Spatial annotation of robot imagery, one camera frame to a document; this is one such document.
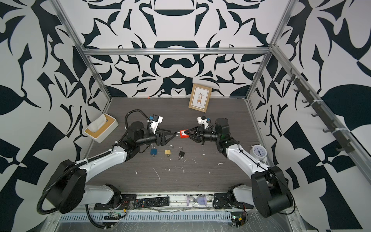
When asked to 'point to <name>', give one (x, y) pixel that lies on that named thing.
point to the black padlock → (181, 153)
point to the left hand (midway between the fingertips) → (174, 131)
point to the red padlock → (182, 135)
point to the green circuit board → (237, 218)
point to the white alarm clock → (259, 152)
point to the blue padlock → (153, 151)
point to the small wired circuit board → (112, 216)
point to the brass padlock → (168, 152)
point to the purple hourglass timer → (201, 200)
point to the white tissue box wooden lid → (100, 129)
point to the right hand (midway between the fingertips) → (186, 135)
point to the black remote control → (147, 202)
